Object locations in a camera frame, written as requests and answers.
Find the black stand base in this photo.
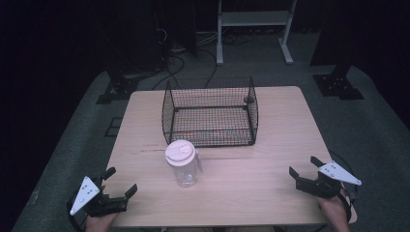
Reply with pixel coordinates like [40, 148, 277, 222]
[310, 61, 366, 102]
[95, 59, 143, 105]

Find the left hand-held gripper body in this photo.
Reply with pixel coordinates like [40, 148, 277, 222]
[69, 175, 130, 218]

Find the clear bottle with white lid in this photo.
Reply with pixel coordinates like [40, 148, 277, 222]
[164, 139, 204, 189]

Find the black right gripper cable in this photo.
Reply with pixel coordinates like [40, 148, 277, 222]
[328, 150, 360, 224]

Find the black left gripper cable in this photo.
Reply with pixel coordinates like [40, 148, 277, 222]
[66, 189, 87, 232]

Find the black floor cable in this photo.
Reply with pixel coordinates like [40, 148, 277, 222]
[150, 53, 187, 92]
[196, 47, 219, 90]

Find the white floor cables bundle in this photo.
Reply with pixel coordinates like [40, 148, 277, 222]
[169, 29, 220, 54]

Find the black wire mesh basket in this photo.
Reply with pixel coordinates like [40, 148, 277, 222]
[161, 75, 260, 149]

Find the person's right hand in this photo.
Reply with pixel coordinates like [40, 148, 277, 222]
[316, 188, 351, 232]

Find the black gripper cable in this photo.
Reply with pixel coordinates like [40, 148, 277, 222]
[66, 189, 87, 232]
[328, 150, 360, 224]

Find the person's left hand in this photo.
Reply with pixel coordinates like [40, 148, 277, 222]
[84, 212, 121, 232]

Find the white metal stand frame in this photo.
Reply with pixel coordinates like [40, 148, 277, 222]
[216, 0, 299, 67]

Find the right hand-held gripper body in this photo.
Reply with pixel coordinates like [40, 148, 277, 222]
[295, 159, 363, 200]

